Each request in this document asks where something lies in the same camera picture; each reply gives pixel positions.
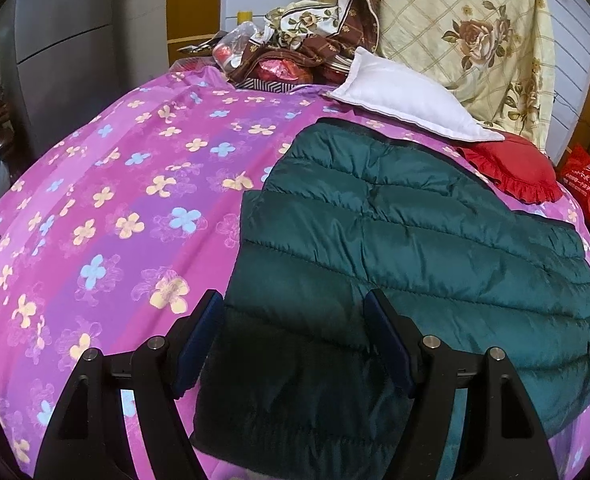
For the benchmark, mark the cream rose-print quilt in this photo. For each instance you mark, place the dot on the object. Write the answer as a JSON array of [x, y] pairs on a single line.
[[475, 35]]

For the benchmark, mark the clear plastic bag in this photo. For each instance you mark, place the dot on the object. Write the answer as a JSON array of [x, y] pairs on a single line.
[[232, 45]]

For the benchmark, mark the pink floral bedsheet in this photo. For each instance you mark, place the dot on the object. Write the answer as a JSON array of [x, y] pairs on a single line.
[[125, 185]]

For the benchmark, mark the dark green puffer jacket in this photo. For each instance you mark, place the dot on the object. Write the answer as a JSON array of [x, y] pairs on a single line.
[[400, 240]]

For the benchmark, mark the wooden door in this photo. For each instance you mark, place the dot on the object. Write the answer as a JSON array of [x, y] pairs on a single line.
[[195, 0]]

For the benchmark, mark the red ruffled pillow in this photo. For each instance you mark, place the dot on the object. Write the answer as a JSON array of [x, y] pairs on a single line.
[[520, 165]]

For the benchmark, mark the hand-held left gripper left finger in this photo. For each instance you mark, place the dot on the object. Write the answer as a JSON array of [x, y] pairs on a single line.
[[195, 345]]

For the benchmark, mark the grey refrigerator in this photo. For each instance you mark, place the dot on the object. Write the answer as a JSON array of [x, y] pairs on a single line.
[[60, 45]]

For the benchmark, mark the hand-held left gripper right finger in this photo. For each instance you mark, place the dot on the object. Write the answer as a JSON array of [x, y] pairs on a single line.
[[387, 340]]

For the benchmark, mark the brown floral cloth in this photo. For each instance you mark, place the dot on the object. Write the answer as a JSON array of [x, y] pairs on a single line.
[[345, 30]]

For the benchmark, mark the white pillow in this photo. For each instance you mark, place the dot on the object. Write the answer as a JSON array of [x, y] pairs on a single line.
[[400, 90]]

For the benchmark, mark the red striped gift box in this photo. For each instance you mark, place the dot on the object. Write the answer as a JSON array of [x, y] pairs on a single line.
[[275, 72]]

